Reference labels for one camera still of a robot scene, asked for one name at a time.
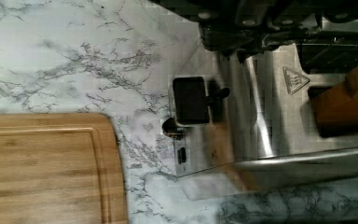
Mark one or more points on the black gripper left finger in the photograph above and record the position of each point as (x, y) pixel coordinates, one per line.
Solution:
(230, 32)

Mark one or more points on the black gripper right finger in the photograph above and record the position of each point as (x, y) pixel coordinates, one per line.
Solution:
(290, 21)

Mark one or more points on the black toaster lever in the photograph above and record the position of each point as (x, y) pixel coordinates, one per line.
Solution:
(191, 101)

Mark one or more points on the toast slice in toaster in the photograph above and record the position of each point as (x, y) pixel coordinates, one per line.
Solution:
(338, 106)

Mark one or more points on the silver two-slot toaster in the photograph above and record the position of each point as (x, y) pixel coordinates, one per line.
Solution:
(264, 134)

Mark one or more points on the bamboo cutting board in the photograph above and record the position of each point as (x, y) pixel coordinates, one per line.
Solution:
(60, 169)

